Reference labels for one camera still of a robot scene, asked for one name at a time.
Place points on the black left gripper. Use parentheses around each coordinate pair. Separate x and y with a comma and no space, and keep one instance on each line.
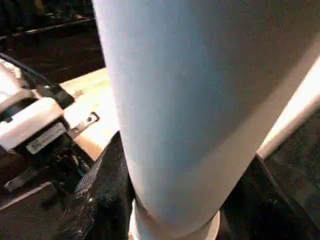
(60,155)

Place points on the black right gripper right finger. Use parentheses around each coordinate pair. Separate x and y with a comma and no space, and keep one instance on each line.
(265,210)

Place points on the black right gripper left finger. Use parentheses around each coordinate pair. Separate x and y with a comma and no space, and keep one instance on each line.
(100,200)

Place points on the white plastic table top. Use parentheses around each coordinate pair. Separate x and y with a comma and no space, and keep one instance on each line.
(92,100)

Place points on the white plastic table leg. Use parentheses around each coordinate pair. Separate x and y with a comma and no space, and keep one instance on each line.
(200,100)

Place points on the black plastic mat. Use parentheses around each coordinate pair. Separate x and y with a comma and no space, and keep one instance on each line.
(55,55)

